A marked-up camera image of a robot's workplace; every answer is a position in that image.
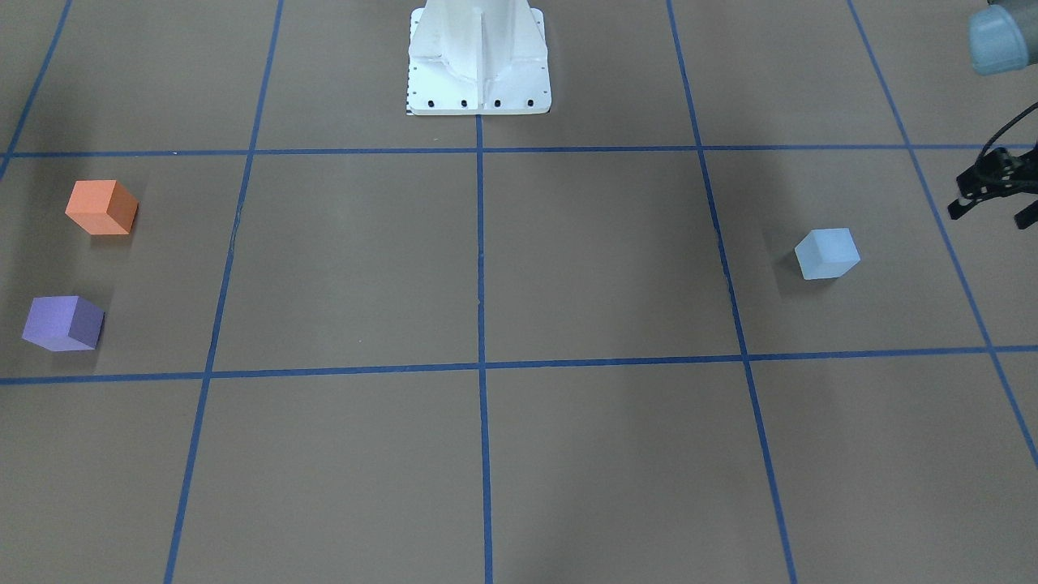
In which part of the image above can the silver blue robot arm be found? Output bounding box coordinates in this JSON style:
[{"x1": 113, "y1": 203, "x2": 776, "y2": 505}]
[{"x1": 968, "y1": 1, "x2": 1037, "y2": 76}]

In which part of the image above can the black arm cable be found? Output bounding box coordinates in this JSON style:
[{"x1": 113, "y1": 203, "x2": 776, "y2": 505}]
[{"x1": 978, "y1": 102, "x2": 1038, "y2": 167}]

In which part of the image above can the orange foam block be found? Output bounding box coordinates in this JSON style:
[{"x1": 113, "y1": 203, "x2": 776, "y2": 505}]
[{"x1": 64, "y1": 180, "x2": 139, "y2": 237}]

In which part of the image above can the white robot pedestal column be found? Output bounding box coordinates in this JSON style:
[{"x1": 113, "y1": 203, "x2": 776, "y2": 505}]
[{"x1": 405, "y1": 1, "x2": 552, "y2": 116}]

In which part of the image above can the purple foam block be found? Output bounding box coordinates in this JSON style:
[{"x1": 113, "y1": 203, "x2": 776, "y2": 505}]
[{"x1": 22, "y1": 296, "x2": 106, "y2": 352}]

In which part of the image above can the light blue foam block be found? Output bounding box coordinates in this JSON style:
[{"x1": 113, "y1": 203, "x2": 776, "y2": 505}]
[{"x1": 794, "y1": 228, "x2": 861, "y2": 281}]

